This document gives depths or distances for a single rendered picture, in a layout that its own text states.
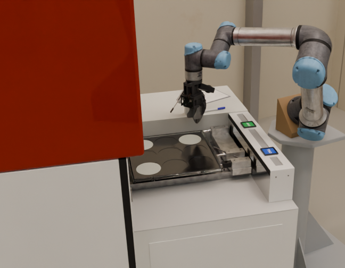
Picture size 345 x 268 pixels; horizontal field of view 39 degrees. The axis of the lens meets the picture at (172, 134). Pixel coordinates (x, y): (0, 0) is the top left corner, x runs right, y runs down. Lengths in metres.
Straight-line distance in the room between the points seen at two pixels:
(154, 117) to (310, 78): 0.76
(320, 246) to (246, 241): 1.18
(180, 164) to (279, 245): 0.50
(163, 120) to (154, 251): 0.67
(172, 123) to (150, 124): 0.10
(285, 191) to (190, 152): 0.44
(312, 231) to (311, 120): 0.93
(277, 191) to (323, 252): 1.17
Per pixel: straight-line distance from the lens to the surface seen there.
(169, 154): 2.08
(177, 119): 2.26
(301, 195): 2.61
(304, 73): 1.86
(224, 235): 1.86
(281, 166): 1.88
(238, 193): 1.96
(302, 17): 4.56
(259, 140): 2.07
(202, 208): 1.87
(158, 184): 2.00
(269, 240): 1.94
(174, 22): 3.91
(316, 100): 2.04
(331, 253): 3.02
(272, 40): 2.02
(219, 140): 2.24
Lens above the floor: 1.88
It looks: 26 degrees down
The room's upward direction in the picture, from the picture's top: 2 degrees counter-clockwise
